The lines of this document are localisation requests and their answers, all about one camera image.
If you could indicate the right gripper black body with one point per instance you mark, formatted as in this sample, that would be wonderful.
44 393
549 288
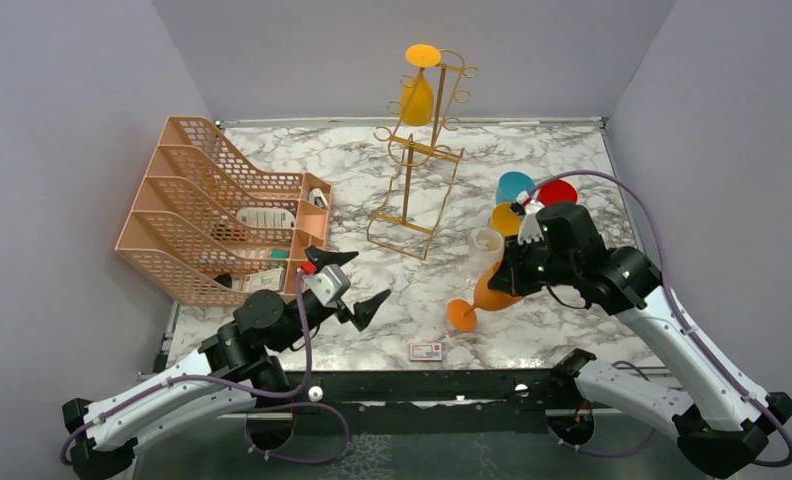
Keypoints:
533 266

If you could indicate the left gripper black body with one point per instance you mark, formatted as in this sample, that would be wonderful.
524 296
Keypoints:
339 308

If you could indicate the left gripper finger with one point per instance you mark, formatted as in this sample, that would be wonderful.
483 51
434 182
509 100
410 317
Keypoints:
364 312
321 258

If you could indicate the clear wine glass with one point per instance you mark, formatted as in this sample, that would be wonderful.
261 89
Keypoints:
485 249

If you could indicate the yellow wine glass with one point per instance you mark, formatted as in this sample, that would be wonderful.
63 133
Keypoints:
417 100
505 220

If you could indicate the red wine glass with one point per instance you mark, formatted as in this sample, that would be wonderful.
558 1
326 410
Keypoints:
557 191

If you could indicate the orange wine glass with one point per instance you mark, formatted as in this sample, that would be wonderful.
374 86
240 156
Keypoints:
462 314

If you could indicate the blue wine glass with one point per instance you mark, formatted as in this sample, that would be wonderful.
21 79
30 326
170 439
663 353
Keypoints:
511 184

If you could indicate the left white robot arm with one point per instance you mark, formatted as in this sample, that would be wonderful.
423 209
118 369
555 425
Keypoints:
261 360

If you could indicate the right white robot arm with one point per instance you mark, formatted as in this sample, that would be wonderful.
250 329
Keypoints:
719 418

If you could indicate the gold wine glass rack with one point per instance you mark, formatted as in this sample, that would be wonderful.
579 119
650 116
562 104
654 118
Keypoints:
412 148

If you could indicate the small red white card box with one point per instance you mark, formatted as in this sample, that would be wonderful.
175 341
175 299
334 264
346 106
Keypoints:
425 352

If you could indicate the peach plastic file organizer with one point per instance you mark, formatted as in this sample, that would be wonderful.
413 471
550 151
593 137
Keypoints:
209 227

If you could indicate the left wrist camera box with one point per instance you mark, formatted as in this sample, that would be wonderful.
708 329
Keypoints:
328 285

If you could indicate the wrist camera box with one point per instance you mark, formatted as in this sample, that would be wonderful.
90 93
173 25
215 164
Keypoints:
328 285
525 207

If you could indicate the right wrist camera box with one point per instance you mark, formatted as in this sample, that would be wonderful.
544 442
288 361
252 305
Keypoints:
525 207

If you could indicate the black mounting rail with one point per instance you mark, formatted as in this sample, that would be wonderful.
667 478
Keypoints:
406 402

